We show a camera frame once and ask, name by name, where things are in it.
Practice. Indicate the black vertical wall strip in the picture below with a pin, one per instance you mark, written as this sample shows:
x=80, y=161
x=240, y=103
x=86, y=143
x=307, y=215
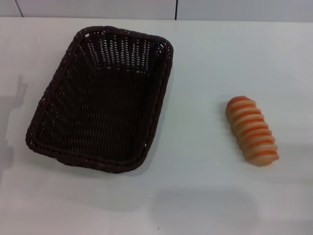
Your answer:
x=176, y=9

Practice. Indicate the orange striped bread roll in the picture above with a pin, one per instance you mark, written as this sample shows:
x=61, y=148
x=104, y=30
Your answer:
x=253, y=131

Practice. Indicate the dark brown woven basket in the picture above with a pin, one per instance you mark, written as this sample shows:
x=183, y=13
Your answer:
x=102, y=117

